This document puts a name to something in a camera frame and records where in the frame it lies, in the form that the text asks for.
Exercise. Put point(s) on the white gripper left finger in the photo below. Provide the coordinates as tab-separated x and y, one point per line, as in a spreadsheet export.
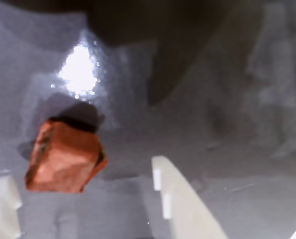
3	206

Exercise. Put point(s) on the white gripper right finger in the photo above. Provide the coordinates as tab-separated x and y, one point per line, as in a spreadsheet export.
185	199

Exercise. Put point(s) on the red-brown cube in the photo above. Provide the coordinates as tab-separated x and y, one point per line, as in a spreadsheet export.
63	159

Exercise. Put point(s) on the dark brown table mat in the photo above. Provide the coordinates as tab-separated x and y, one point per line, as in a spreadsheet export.
212	124

